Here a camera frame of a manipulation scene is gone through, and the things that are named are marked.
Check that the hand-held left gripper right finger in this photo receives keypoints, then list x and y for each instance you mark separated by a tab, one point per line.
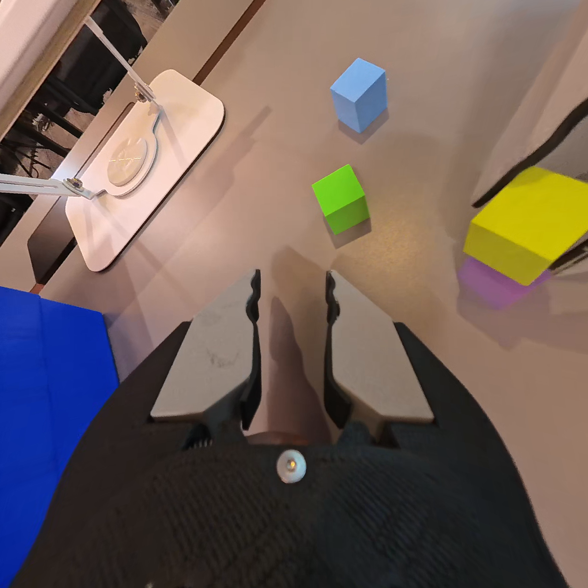
376	367

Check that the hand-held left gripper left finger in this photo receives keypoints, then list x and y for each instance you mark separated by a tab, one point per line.
206	363

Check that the blue plastic bin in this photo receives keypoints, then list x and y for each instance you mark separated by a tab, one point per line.
46	413

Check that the yellow foam cube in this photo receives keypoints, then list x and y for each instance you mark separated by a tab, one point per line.
528	220

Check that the dark bulky object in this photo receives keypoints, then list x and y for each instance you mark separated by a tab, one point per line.
105	36

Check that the blue foam cube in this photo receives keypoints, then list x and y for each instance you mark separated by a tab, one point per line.
358	92

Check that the green foam cube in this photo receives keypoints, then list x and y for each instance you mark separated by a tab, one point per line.
340	197

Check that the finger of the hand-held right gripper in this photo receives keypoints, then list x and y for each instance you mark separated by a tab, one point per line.
574	262
528	115

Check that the purple foam cube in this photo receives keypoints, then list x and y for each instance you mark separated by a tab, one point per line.
491	287

